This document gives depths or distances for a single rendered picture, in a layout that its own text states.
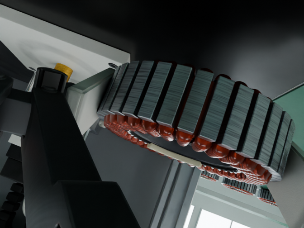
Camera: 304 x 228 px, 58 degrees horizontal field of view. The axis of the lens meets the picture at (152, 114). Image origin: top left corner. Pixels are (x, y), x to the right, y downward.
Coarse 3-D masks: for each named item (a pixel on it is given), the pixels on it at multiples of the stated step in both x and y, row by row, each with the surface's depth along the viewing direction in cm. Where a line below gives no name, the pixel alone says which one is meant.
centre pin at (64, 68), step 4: (56, 64) 30; (60, 64) 30; (56, 68) 30; (60, 68) 30; (64, 68) 30; (68, 68) 30; (64, 72) 30; (68, 72) 30; (68, 76) 30; (68, 80) 31
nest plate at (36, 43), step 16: (0, 16) 24; (16, 16) 24; (32, 16) 24; (0, 32) 28; (16, 32) 26; (32, 32) 24; (48, 32) 24; (64, 32) 24; (16, 48) 31; (32, 48) 29; (48, 48) 27; (64, 48) 25; (80, 48) 24; (96, 48) 24; (112, 48) 24; (32, 64) 35; (48, 64) 32; (64, 64) 30; (80, 64) 28; (96, 64) 26; (112, 64) 24; (80, 80) 34
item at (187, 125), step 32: (128, 64) 14; (160, 64) 13; (128, 96) 13; (160, 96) 12; (192, 96) 12; (224, 96) 12; (256, 96) 12; (128, 128) 14; (160, 128) 12; (192, 128) 11; (224, 128) 12; (256, 128) 12; (288, 128) 13; (192, 160) 19; (224, 160) 12; (256, 160) 12
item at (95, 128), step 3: (96, 120) 42; (99, 120) 42; (93, 123) 42; (96, 123) 42; (93, 126) 42; (96, 126) 42; (99, 126) 44; (90, 129) 42; (93, 129) 42; (96, 129) 43; (99, 129) 46; (90, 132) 46; (93, 132) 45; (96, 132) 44; (99, 132) 46
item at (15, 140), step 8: (16, 136) 31; (16, 144) 31; (8, 152) 33; (16, 152) 33; (8, 160) 33; (16, 160) 33; (8, 168) 32; (16, 168) 32; (8, 176) 32; (16, 176) 32
